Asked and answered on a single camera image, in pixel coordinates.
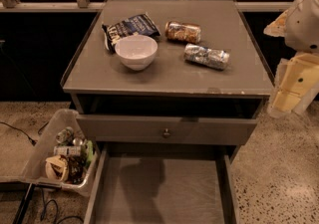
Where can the grey top drawer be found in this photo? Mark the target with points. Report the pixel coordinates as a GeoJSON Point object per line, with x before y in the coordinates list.
{"type": "Point", "coordinates": [183, 130]}

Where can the silver can in bin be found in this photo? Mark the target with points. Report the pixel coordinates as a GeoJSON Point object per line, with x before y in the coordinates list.
{"type": "Point", "coordinates": [65, 135]}

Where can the grey wooden drawer cabinet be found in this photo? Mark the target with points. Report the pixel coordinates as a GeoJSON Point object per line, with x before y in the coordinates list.
{"type": "Point", "coordinates": [170, 86]}

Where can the brown gold drink can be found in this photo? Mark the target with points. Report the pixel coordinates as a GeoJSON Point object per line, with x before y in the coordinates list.
{"type": "Point", "coordinates": [185, 32]}

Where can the round metal drawer knob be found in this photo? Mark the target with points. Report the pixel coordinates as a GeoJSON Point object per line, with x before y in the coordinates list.
{"type": "Point", "coordinates": [166, 133]}

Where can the grey open middle drawer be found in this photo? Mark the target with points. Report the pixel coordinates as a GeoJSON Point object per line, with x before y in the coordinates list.
{"type": "Point", "coordinates": [139, 183]}

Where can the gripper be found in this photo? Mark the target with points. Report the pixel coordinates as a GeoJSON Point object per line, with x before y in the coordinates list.
{"type": "Point", "coordinates": [303, 25]}

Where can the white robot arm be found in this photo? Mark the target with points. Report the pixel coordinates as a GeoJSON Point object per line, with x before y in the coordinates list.
{"type": "Point", "coordinates": [299, 26]}

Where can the white labelled can in bin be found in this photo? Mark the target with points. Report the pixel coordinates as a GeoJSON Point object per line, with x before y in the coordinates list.
{"type": "Point", "coordinates": [68, 150]}

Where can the blue chip bag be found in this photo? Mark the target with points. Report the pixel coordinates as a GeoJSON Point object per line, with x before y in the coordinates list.
{"type": "Point", "coordinates": [140, 24]}

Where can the white ceramic bowl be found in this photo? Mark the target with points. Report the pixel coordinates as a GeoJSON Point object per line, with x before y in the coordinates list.
{"type": "Point", "coordinates": [136, 52]}

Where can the silver blue redbull can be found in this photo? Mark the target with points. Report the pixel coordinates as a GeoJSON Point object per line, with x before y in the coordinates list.
{"type": "Point", "coordinates": [213, 58]}

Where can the green packet in bin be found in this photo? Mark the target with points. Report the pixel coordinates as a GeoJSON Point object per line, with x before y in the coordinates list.
{"type": "Point", "coordinates": [89, 153]}

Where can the white crumpled cup in bin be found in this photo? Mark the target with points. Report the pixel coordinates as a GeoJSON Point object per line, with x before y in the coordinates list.
{"type": "Point", "coordinates": [57, 168]}

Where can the clear plastic storage bin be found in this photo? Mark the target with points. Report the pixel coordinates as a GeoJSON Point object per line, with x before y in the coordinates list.
{"type": "Point", "coordinates": [80, 179]}

